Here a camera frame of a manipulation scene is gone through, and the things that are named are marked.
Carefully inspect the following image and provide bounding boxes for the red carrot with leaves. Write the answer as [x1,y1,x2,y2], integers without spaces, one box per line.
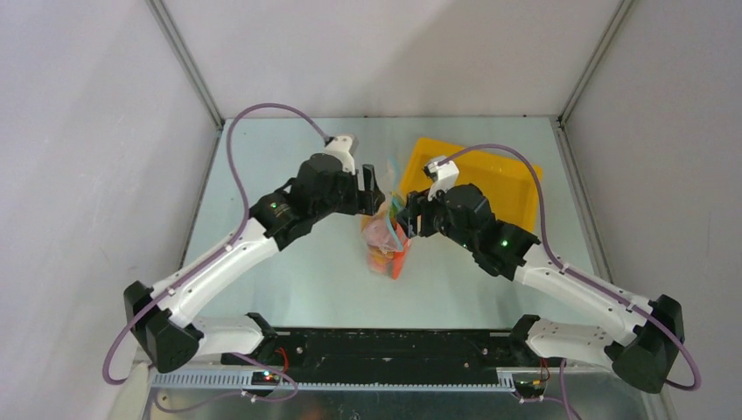
[361,194,410,279]

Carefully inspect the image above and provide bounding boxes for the clear zip top bag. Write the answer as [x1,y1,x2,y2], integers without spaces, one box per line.
[360,156,411,280]

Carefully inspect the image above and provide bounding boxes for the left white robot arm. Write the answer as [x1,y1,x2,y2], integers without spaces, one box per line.
[123,153,384,373]

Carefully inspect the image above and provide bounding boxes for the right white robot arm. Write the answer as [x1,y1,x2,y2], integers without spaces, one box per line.
[395,184,684,394]

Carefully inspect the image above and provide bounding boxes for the yellow plastic tray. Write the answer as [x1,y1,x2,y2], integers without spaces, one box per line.
[399,137,538,233]

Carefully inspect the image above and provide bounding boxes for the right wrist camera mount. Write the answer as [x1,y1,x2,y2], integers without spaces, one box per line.
[423,156,459,201]

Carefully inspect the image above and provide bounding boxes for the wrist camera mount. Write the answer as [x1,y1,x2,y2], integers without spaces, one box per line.
[323,134,358,174]
[423,156,459,201]

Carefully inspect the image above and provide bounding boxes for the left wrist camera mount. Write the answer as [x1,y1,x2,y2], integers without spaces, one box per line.
[323,134,358,174]

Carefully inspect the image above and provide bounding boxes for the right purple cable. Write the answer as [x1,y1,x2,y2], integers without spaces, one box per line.
[440,143,703,420]

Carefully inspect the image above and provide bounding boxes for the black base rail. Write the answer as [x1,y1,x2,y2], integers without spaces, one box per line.
[250,327,559,386]

